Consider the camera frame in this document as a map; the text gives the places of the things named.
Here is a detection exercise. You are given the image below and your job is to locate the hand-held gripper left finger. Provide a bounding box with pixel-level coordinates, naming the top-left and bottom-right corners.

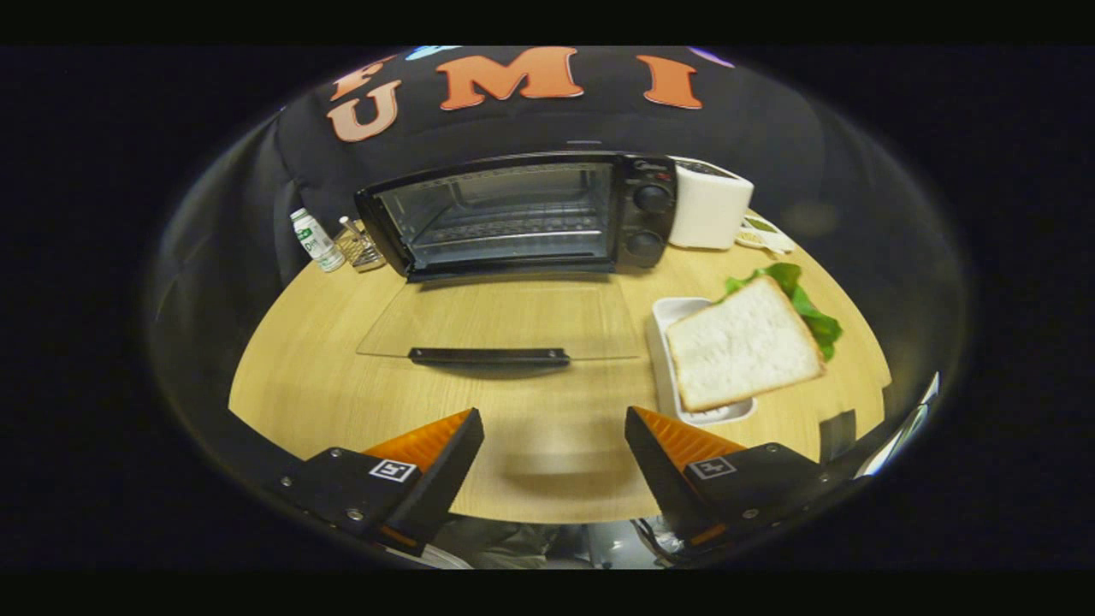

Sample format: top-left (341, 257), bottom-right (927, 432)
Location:
top-left (278, 408), bottom-right (485, 559)

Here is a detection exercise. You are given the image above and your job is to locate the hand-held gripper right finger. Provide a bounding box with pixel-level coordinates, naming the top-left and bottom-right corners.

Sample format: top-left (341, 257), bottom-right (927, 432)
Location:
top-left (624, 406), bottom-right (856, 557)

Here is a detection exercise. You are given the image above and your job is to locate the white bread lettuce sandwich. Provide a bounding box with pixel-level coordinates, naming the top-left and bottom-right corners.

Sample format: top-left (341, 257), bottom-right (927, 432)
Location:
top-left (666, 262), bottom-right (843, 413)

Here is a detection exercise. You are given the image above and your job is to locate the black toaster oven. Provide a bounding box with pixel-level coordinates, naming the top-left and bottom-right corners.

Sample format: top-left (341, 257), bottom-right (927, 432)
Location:
top-left (355, 151), bottom-right (679, 370)

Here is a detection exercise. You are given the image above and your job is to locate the white pop-up toaster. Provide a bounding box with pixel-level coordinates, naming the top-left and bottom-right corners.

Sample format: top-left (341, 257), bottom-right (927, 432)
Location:
top-left (667, 157), bottom-right (755, 251)

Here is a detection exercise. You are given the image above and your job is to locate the white rectangular plastic tray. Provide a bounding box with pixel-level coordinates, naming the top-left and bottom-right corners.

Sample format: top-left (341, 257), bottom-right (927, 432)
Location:
top-left (646, 296), bottom-right (759, 427)

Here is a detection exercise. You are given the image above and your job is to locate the small white sauce dish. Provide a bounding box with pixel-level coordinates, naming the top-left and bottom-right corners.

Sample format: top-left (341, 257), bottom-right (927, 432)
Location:
top-left (736, 214), bottom-right (796, 256)

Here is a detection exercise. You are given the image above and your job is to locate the small white plastic bottle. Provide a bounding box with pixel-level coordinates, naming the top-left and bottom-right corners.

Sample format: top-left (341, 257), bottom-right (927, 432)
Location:
top-left (289, 208), bottom-right (346, 273)

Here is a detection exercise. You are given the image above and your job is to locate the small wire basket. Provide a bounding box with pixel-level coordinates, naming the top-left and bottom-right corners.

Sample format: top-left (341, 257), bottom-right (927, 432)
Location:
top-left (335, 216), bottom-right (386, 273)

